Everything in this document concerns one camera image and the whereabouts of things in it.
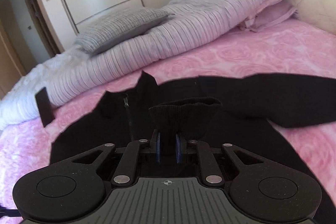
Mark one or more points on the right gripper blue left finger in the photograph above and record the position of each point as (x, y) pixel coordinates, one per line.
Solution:
(156, 144)

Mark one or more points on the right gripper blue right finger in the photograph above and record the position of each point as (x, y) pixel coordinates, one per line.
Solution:
(178, 148)

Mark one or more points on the black zip sweater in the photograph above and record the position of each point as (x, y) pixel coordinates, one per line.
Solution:
(216, 110)

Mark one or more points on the black smartphone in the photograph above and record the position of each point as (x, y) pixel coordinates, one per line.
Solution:
(44, 107)

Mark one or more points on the grey checked pillow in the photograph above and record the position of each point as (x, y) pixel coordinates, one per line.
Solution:
(112, 29)

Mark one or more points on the striped lilac folded duvet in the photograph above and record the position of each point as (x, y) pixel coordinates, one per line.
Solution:
(190, 24)

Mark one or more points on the wooden door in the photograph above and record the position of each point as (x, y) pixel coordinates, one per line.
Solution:
(11, 69)

